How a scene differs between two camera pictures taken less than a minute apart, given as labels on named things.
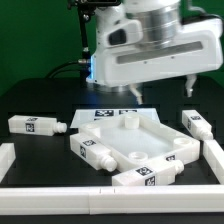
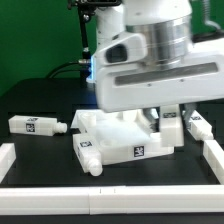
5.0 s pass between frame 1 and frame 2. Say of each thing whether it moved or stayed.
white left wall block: stayed
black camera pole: stayed
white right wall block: stayed
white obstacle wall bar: stayed
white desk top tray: moved
